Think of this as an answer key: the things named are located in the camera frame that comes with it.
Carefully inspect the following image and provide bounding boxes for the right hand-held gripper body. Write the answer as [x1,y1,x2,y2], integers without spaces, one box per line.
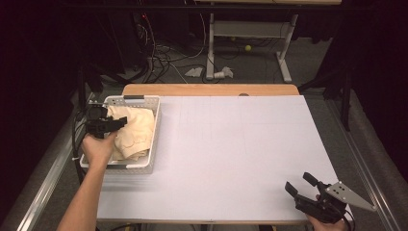
[293,181,378,224]

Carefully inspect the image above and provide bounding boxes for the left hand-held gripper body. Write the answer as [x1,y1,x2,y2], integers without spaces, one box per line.
[84,101,114,140]

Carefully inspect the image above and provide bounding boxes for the cream cloth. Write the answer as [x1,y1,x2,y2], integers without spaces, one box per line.
[106,105,156,162]

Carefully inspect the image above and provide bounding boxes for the white perforated plastic basket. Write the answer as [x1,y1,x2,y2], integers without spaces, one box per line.
[79,94,162,175]

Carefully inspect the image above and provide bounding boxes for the person's right hand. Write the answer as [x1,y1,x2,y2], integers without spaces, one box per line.
[306,192,350,231]

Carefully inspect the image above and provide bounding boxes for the person's left hand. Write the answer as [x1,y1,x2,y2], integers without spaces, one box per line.
[80,129,118,170]

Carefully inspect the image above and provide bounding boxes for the black metal stand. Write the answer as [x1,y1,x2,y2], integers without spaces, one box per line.
[75,62,105,110]
[297,61,354,133]

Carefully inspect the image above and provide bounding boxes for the white table mat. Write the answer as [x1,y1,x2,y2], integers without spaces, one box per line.
[95,94,352,222]

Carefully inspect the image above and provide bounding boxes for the crumpled white paper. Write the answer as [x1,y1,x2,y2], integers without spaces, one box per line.
[184,66,204,78]
[220,65,235,79]

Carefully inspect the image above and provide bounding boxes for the wooden table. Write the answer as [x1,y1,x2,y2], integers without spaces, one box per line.
[95,83,317,225]

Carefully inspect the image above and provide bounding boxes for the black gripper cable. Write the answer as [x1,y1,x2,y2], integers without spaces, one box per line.
[70,107,89,186]

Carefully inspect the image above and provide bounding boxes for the metal floor rail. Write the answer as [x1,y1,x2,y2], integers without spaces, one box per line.
[15,91,97,231]
[325,99,397,231]

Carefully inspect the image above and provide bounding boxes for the bundle of floor cables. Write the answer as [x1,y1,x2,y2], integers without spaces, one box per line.
[133,11,213,85]

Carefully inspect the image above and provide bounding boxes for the white metal desk frame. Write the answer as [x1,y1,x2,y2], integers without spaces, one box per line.
[205,12,300,84]

